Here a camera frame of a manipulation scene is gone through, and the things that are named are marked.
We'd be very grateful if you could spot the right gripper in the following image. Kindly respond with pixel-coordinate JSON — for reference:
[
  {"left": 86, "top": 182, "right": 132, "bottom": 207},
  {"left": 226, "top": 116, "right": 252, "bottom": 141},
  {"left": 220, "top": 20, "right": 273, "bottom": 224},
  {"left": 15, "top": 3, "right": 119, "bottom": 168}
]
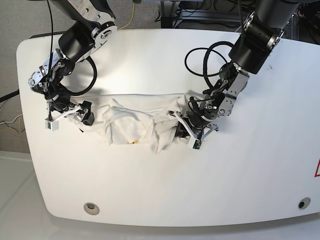
[{"left": 37, "top": 83, "right": 95, "bottom": 126}]

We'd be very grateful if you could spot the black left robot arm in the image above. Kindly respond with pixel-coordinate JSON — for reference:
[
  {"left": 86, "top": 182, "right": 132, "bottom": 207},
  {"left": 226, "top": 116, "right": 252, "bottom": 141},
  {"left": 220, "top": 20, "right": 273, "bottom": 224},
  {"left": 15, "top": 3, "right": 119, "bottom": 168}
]
[{"left": 175, "top": 0, "right": 301, "bottom": 142}]

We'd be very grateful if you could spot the yellow cable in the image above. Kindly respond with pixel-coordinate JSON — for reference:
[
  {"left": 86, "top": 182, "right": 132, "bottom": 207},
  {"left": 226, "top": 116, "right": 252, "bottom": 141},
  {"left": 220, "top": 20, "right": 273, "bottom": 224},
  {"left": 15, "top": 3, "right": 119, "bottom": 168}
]
[{"left": 119, "top": 0, "right": 141, "bottom": 31}]

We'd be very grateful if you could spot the black metal stand base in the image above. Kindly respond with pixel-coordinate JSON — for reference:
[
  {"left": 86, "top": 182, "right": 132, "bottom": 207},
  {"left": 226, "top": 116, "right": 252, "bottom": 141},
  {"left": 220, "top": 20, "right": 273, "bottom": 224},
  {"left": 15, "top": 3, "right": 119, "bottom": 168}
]
[{"left": 155, "top": 0, "right": 256, "bottom": 29}]

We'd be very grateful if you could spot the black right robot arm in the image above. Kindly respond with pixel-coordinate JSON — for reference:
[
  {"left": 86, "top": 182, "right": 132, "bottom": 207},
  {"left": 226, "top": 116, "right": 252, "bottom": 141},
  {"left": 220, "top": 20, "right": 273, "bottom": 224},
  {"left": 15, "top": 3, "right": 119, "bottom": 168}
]
[{"left": 28, "top": 0, "right": 118, "bottom": 129}]

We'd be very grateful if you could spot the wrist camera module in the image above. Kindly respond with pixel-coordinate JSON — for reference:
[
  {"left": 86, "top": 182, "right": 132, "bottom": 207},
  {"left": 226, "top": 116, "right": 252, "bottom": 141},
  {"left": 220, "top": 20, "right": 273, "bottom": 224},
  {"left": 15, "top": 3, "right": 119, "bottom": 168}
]
[
  {"left": 192, "top": 139, "right": 203, "bottom": 150},
  {"left": 45, "top": 119, "right": 59, "bottom": 132}
]

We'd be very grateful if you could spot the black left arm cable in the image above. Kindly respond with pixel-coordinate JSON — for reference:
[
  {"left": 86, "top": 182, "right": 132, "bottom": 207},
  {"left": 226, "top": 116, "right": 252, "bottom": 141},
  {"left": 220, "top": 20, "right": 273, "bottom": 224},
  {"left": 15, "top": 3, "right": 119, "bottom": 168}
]
[{"left": 184, "top": 0, "right": 245, "bottom": 93}]

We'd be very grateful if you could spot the right table grommet hole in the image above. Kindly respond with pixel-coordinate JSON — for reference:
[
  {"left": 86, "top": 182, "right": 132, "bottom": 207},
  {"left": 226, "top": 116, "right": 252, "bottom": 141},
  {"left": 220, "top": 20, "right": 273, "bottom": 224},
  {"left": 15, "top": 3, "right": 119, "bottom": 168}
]
[{"left": 298, "top": 197, "right": 311, "bottom": 210}]

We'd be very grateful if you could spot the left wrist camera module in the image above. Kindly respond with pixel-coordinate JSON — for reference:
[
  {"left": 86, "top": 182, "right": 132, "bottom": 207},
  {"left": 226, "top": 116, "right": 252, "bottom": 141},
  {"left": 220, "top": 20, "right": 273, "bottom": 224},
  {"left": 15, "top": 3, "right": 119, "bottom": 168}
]
[{"left": 192, "top": 139, "right": 203, "bottom": 150}]

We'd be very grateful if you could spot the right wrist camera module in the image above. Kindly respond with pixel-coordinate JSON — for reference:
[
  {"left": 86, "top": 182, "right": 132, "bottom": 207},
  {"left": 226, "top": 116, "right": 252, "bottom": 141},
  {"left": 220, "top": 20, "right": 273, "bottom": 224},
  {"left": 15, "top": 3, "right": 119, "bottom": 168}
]
[{"left": 45, "top": 119, "right": 59, "bottom": 132}]

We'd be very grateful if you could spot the white printed T-shirt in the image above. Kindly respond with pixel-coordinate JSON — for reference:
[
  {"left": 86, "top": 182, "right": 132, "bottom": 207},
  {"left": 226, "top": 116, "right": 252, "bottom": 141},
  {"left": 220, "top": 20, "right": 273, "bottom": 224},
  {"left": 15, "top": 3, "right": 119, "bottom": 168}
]
[{"left": 69, "top": 94, "right": 191, "bottom": 154}]

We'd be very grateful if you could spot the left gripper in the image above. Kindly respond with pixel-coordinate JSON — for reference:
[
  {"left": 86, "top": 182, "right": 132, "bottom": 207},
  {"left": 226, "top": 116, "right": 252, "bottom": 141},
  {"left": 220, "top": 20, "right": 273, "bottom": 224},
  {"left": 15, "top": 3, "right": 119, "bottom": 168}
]
[{"left": 167, "top": 96, "right": 230, "bottom": 138}]

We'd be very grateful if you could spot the floor cables left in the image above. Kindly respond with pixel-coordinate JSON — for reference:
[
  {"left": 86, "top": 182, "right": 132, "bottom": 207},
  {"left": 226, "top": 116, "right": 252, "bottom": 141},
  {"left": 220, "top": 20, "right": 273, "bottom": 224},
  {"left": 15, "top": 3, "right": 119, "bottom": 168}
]
[{"left": 0, "top": 89, "right": 25, "bottom": 136}]

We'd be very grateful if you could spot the left table grommet hole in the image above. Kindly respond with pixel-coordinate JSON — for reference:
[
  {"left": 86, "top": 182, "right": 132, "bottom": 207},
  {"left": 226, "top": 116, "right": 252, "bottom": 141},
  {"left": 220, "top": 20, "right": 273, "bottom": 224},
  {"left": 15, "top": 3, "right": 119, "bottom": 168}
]
[{"left": 83, "top": 202, "right": 100, "bottom": 216}]

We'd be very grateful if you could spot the table grommet hole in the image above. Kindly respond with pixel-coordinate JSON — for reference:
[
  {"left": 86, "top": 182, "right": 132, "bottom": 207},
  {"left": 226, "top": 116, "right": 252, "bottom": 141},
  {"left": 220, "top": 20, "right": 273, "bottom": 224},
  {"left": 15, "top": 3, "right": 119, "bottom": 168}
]
[
  {"left": 83, "top": 202, "right": 100, "bottom": 216},
  {"left": 298, "top": 197, "right": 311, "bottom": 210}
]

